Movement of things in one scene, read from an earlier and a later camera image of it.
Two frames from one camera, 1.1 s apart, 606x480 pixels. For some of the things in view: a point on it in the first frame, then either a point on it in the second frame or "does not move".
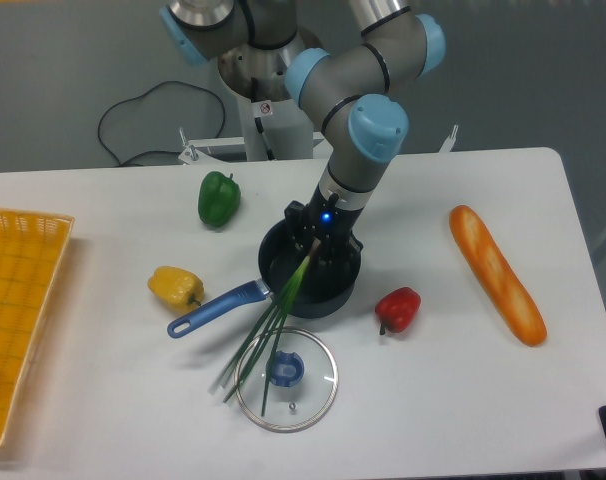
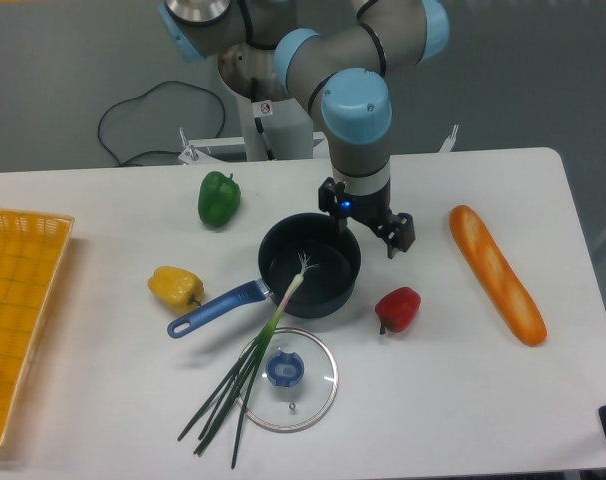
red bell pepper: x=397 y=309 does not move
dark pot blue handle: x=327 y=290 does not move
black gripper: x=327 y=220 → x=373 y=210
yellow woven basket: x=21 y=251 does not move
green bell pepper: x=218 y=199 does not move
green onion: x=265 y=337 → x=237 y=386
